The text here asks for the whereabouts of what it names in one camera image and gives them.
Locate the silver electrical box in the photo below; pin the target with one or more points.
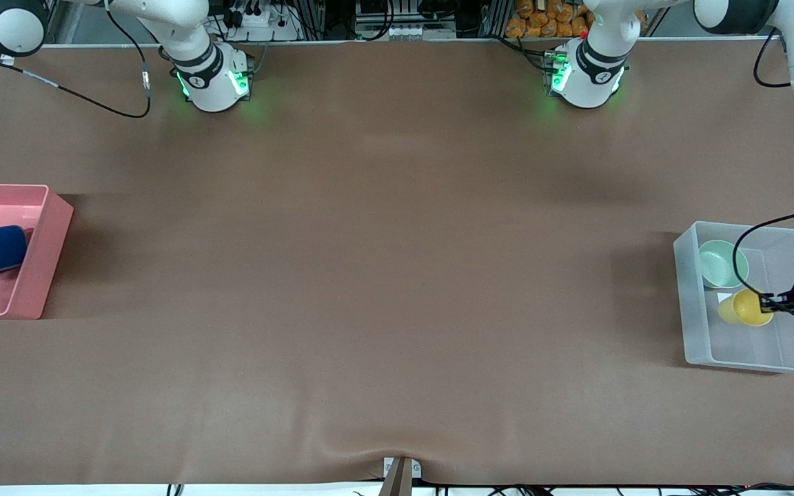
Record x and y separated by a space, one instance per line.
404 29

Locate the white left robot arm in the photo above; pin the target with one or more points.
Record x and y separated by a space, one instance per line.
593 69

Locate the brown table mat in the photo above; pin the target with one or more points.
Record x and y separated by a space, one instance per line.
397 207

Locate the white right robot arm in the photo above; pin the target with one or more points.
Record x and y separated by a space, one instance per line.
207 76

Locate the clear plastic bin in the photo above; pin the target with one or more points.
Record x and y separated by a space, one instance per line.
769 344

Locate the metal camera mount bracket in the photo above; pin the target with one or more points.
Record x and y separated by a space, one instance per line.
400 475

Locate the white label sticker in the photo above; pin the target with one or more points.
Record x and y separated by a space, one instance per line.
723 297

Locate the white power strip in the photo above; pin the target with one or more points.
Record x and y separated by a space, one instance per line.
262 21

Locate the orange round objects pile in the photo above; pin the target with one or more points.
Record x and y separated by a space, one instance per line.
548 17

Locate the mint green bowl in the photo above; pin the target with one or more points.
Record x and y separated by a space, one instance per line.
721 263

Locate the pink plastic bin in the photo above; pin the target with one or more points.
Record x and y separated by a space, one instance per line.
38 255

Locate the yellow cup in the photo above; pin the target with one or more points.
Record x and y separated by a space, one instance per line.
745 308

